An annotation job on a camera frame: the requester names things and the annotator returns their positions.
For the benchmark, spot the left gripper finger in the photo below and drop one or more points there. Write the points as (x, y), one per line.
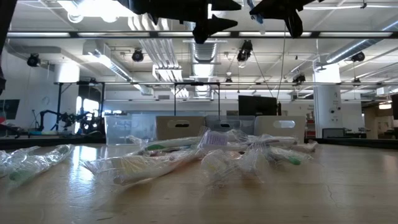
(222, 4)
(208, 28)

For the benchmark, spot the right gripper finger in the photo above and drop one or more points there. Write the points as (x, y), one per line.
(301, 3)
(273, 8)

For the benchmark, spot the black background robot arm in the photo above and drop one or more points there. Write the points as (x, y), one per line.
(66, 118)

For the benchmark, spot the black ceiling spotlight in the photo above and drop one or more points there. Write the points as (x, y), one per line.
(33, 60)
(358, 56)
(245, 49)
(299, 79)
(137, 56)

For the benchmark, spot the large black monitor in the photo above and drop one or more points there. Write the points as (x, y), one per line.
(256, 107)

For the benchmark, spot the dark smoky plastic bin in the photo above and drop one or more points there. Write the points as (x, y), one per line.
(242, 124)

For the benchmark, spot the light grey plastic bin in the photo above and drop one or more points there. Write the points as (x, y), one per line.
(192, 133)

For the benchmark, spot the white building column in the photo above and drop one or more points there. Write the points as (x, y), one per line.
(326, 109)

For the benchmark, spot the white plastic bin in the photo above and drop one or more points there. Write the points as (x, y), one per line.
(264, 132)

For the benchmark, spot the clear plastic bin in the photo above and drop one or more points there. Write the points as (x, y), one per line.
(121, 130)

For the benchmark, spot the small dark desk monitor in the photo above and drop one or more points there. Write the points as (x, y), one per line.
(333, 133)

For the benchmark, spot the silver ventilation duct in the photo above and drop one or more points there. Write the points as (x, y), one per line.
(205, 51)

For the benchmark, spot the black rack frame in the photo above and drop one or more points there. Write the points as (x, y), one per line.
(196, 83)

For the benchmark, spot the black background rig frame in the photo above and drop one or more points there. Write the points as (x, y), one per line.
(58, 99)

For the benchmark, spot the dark wall screen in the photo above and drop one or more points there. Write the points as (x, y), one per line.
(9, 109)

